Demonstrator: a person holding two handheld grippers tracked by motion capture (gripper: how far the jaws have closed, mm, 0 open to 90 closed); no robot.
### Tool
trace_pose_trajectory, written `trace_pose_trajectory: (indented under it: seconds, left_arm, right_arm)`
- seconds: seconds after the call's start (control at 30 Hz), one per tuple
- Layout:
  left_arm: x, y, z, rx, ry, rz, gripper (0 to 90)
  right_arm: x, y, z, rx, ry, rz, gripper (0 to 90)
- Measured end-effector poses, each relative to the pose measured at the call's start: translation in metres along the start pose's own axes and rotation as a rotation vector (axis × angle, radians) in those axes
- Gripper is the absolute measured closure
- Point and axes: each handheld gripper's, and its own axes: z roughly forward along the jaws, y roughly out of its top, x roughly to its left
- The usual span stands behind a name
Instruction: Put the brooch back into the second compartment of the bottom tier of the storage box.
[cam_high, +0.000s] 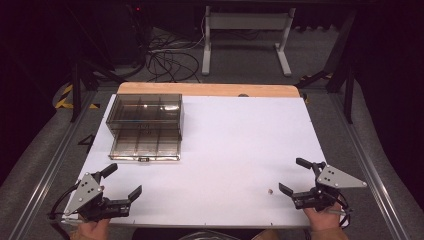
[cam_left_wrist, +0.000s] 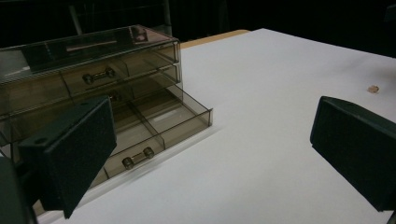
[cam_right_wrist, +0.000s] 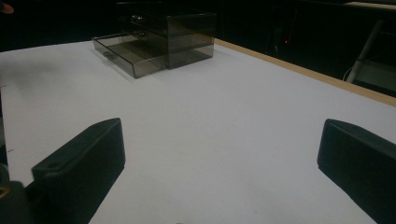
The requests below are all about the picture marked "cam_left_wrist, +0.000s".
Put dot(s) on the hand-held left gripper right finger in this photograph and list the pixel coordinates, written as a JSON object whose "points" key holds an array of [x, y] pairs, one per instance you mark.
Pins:
{"points": [[358, 146]]}

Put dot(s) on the metal stand pole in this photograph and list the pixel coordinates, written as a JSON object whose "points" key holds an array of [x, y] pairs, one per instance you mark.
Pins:
{"points": [[167, 15], [75, 19]]}

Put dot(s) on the small brown crumb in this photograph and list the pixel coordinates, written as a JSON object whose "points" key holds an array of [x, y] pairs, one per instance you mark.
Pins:
{"points": [[373, 89]]}

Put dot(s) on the wooden table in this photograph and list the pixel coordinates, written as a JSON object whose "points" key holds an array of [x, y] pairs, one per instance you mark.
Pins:
{"points": [[214, 38]]}

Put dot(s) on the smoky clear acrylic drawer cabinet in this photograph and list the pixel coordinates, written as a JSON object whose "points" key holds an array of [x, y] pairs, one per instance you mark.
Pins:
{"points": [[93, 43]]}

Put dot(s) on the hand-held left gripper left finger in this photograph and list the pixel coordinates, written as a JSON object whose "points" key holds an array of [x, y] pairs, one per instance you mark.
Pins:
{"points": [[77, 149]]}

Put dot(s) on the smoky clear drawer with dividers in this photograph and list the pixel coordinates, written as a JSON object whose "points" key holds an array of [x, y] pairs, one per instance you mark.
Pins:
{"points": [[168, 118]]}

